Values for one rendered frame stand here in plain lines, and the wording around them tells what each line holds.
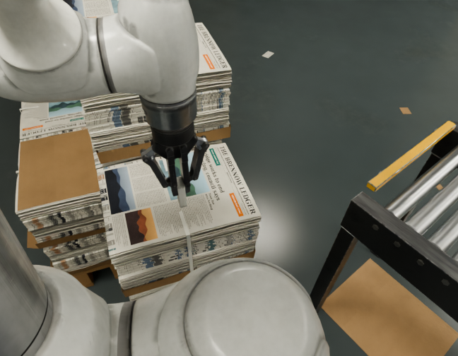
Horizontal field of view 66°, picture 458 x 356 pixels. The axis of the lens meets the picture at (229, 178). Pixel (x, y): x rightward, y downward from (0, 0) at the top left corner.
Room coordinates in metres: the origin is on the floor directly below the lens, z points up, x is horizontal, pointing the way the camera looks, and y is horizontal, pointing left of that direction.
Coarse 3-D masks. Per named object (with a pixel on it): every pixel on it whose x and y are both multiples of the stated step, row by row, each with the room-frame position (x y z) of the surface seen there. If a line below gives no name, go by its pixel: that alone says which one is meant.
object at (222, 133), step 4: (224, 128) 0.78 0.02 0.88; (228, 128) 0.79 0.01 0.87; (204, 132) 0.76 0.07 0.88; (208, 132) 0.77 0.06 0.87; (212, 132) 0.77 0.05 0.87; (216, 132) 0.78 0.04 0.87; (220, 132) 0.78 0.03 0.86; (224, 132) 0.78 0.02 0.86; (228, 132) 0.79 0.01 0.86; (200, 136) 0.76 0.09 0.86; (208, 136) 0.77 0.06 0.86; (212, 136) 0.77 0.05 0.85; (216, 136) 0.78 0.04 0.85; (220, 136) 0.78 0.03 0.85; (224, 136) 0.79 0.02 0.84; (228, 136) 0.79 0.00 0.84; (208, 140) 0.77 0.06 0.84; (212, 140) 0.77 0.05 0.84
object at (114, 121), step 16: (112, 96) 0.70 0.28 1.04; (128, 96) 0.71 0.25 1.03; (96, 112) 0.68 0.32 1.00; (112, 112) 0.69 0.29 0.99; (128, 112) 0.71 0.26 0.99; (96, 128) 0.68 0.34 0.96; (112, 128) 0.69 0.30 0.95; (128, 128) 0.70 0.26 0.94; (144, 128) 0.71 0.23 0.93; (96, 144) 0.67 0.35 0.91; (112, 144) 0.68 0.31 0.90; (128, 144) 0.70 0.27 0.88
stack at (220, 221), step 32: (96, 160) 0.69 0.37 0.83; (128, 160) 0.69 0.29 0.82; (160, 160) 0.70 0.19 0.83; (224, 160) 0.70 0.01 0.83; (128, 192) 0.57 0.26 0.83; (160, 192) 0.58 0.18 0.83; (192, 192) 0.58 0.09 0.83; (224, 192) 0.59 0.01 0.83; (128, 224) 0.48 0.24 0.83; (160, 224) 0.48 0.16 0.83; (192, 224) 0.49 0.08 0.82; (224, 224) 0.49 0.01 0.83; (256, 224) 0.51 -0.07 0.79; (128, 256) 0.41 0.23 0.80; (160, 256) 0.43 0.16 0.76; (192, 256) 0.46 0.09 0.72; (224, 256) 0.49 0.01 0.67; (128, 288) 0.40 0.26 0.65; (160, 288) 0.42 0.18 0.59
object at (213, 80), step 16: (208, 32) 0.99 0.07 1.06; (208, 48) 0.89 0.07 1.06; (208, 64) 0.81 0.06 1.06; (224, 64) 0.81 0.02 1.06; (208, 80) 0.78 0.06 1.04; (224, 80) 0.79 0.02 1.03; (208, 96) 0.77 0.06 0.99; (224, 96) 0.79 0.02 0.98; (208, 112) 0.77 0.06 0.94; (224, 112) 0.79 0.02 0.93; (208, 128) 0.77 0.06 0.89
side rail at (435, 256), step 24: (360, 192) 0.62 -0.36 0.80; (360, 216) 0.56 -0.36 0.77; (384, 216) 0.55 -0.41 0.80; (360, 240) 0.54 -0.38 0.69; (384, 240) 0.50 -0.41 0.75; (408, 240) 0.47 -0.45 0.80; (408, 264) 0.44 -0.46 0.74; (432, 264) 0.41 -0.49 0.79; (456, 264) 0.41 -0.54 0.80; (432, 288) 0.39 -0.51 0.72; (456, 288) 0.36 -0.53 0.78; (456, 312) 0.34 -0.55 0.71
